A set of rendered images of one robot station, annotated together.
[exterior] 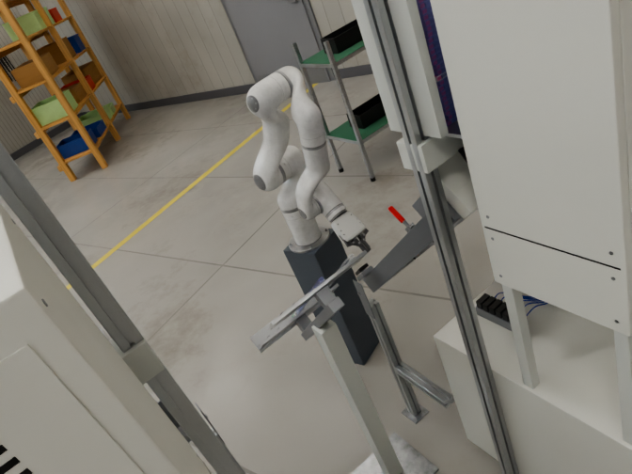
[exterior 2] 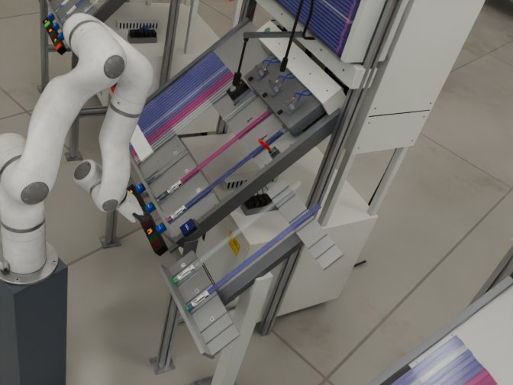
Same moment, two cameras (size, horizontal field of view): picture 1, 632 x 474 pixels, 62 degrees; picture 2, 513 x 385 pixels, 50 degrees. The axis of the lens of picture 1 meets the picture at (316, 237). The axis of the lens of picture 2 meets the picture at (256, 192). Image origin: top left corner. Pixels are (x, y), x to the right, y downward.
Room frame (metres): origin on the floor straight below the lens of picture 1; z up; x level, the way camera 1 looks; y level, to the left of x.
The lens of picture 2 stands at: (1.69, 1.24, 2.07)
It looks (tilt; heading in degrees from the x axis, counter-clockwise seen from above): 38 degrees down; 255
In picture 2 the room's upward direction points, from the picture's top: 17 degrees clockwise
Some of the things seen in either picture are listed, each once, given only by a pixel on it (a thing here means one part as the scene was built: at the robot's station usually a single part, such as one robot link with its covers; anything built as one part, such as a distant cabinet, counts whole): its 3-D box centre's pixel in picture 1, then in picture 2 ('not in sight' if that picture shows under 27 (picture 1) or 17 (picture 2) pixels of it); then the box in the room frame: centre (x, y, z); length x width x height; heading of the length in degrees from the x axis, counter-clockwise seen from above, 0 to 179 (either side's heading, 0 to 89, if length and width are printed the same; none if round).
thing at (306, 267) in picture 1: (335, 297); (28, 330); (2.00, 0.03, 0.35); 0.18 x 0.18 x 0.70; 43
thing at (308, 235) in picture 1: (302, 222); (24, 241); (2.00, 0.03, 0.79); 0.19 x 0.19 x 0.18
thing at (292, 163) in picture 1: (289, 177); (17, 179); (2.02, 0.00, 1.00); 0.19 x 0.12 x 0.24; 122
